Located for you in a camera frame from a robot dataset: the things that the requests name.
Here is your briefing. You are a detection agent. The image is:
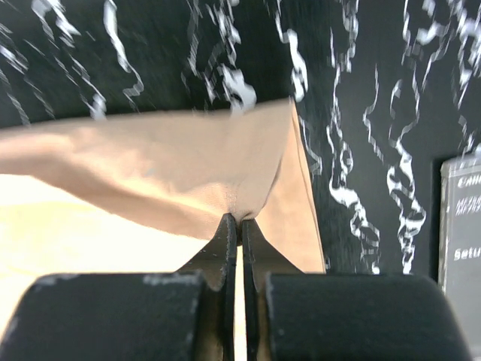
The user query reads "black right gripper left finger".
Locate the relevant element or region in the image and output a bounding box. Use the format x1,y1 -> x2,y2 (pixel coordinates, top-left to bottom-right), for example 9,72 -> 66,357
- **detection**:
1,214 -> 237,360

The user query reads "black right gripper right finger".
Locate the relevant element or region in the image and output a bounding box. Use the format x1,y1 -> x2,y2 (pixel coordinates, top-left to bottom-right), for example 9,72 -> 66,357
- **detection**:
241,220 -> 471,360

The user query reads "beige t-shirt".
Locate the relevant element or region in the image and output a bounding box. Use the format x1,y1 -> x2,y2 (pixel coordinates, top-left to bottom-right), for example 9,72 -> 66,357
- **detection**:
0,99 -> 327,361

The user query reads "grey setup guide booklet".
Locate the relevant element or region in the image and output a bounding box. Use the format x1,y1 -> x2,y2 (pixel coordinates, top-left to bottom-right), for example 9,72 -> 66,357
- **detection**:
430,151 -> 481,298

